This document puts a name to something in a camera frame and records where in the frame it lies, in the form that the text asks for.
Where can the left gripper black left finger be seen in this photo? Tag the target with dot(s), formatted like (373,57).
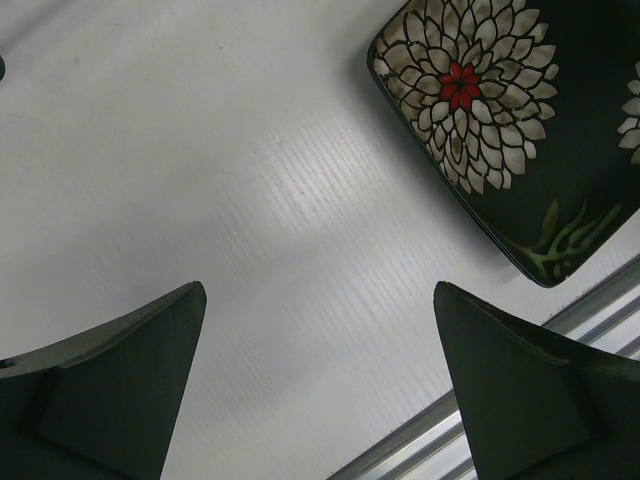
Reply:
(102,404)

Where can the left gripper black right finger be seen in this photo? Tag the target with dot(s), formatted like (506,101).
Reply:
(535,404)

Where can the dark floral square plate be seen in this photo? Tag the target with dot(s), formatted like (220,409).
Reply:
(530,110)

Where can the aluminium rail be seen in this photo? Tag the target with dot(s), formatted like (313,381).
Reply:
(433,444)

